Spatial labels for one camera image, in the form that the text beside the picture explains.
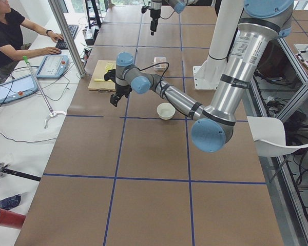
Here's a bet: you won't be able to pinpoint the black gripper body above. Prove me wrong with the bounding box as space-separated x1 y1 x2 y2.
150 9 161 35
115 86 132 99

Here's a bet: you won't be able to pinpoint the clear plastic egg box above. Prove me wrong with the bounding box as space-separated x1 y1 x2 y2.
153 56 168 71

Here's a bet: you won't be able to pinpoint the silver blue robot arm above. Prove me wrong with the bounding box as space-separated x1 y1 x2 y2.
104 1 293 152
142 0 198 36

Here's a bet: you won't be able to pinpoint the yellow plastic knife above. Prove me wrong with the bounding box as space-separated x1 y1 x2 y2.
94 78 106 82

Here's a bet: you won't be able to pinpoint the lemon slices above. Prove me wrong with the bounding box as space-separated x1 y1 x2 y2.
104 62 115 73

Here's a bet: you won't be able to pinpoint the wooden cutting board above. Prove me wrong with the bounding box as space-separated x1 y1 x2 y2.
88 60 116 92

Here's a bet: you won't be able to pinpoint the white bowl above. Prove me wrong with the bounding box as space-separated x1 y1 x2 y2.
157 102 176 120

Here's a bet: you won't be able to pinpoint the teach pendant far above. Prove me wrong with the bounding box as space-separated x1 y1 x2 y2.
36 55 69 79

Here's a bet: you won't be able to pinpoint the teach pendant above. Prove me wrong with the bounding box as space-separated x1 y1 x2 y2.
36 55 69 79
0 75 39 104

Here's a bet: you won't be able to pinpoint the black keyboard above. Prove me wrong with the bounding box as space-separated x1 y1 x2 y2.
54 24 79 50

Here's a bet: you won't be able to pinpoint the teach pendant near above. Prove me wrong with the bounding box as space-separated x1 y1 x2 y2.
0 75 39 104

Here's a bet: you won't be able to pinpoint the person in black shirt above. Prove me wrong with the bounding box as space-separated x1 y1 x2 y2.
0 1 64 84

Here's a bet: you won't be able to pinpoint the black tripod rod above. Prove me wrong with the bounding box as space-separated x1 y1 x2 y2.
0 162 41 181

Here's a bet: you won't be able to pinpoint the blue patterned cloth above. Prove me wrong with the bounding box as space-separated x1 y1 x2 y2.
0 194 22 210

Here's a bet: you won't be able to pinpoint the white curved sheet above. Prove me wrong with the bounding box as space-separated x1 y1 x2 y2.
247 116 308 157

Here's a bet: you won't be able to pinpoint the red cylinder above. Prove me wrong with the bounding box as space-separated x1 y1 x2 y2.
0 208 26 230

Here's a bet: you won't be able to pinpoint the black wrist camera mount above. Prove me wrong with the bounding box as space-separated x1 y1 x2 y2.
104 69 116 83

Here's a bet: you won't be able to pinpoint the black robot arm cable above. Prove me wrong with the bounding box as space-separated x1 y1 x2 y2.
136 62 190 118

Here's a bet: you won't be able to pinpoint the grabber stick green handle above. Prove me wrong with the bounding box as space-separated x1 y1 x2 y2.
23 56 67 129

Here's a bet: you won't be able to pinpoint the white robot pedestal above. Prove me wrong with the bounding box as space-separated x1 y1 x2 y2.
193 0 244 90

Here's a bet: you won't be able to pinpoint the aluminium frame post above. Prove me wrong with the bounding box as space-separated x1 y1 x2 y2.
48 0 86 78

